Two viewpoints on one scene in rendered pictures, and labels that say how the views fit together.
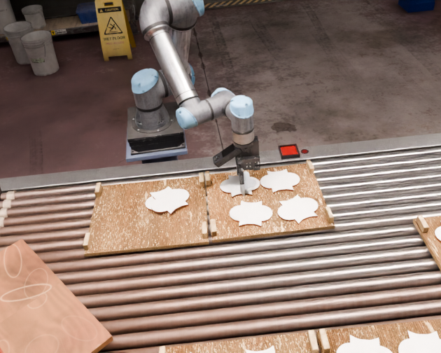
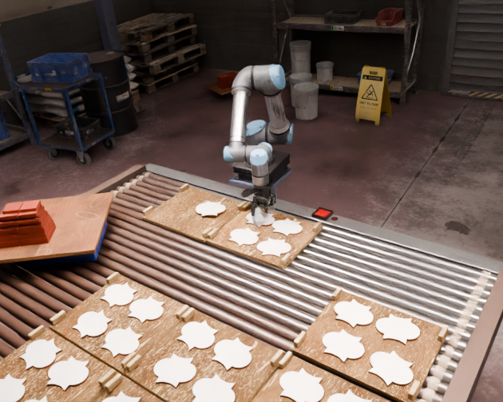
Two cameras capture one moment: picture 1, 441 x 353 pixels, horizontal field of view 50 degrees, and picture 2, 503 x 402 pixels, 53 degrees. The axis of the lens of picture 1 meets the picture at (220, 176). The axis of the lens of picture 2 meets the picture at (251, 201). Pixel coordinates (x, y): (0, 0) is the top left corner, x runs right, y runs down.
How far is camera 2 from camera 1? 1.35 m
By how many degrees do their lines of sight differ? 33
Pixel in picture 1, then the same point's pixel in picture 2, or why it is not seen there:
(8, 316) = (70, 221)
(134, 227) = (178, 214)
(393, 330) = (232, 333)
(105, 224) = (167, 207)
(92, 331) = (89, 243)
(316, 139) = (479, 249)
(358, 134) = not seen: outside the picture
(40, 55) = (302, 102)
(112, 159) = (292, 197)
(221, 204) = (236, 224)
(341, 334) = (203, 318)
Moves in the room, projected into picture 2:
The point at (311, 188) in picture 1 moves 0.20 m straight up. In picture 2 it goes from (301, 240) to (299, 201)
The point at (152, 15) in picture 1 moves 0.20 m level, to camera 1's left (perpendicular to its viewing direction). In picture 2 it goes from (238, 80) to (207, 76)
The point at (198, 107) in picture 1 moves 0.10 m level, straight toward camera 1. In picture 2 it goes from (236, 148) to (223, 157)
